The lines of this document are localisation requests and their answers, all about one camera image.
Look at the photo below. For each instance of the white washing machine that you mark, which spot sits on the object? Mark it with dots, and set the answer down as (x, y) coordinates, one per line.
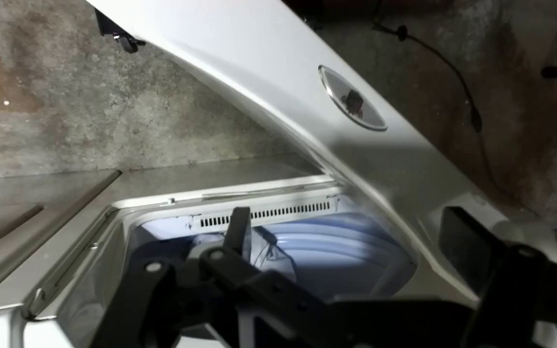
(163, 185)

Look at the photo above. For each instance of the small black fitting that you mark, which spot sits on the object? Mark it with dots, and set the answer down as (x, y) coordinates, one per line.
(121, 37)

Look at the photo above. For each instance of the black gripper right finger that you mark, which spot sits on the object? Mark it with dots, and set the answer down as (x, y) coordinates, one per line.
(531, 296)

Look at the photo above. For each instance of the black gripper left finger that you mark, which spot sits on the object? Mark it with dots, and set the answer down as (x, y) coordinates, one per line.
(163, 301)

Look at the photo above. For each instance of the white washing machine lid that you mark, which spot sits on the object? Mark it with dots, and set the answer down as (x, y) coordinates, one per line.
(279, 64)

